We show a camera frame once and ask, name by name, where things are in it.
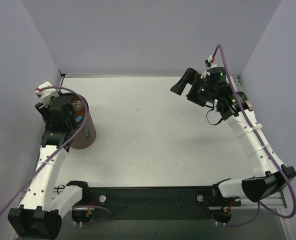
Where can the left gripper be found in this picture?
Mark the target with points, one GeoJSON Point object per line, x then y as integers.
{"type": "Point", "coordinates": [40, 106]}

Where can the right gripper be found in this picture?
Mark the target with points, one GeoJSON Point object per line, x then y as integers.
{"type": "Point", "coordinates": [192, 86]}

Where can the clear crushed plastic bottle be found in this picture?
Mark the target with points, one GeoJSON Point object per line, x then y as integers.
{"type": "Point", "coordinates": [78, 105]}

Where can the blue label plastic bottle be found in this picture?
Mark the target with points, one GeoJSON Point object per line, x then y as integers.
{"type": "Point", "coordinates": [79, 120]}

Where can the orange label plastic bottle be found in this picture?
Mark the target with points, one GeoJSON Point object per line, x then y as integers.
{"type": "Point", "coordinates": [80, 116]}

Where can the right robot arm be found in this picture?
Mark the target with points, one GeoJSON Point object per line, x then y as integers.
{"type": "Point", "coordinates": [269, 172]}

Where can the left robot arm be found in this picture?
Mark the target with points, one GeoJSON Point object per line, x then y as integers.
{"type": "Point", "coordinates": [39, 216]}

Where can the brown round bin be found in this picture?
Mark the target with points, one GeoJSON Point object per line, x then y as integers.
{"type": "Point", "coordinates": [87, 135]}

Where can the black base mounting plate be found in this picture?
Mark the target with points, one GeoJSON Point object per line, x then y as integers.
{"type": "Point", "coordinates": [152, 203]}

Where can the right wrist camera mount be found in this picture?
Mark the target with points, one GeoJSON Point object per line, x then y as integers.
{"type": "Point", "coordinates": [210, 62]}

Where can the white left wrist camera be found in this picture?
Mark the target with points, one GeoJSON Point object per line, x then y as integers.
{"type": "Point", "coordinates": [46, 95]}

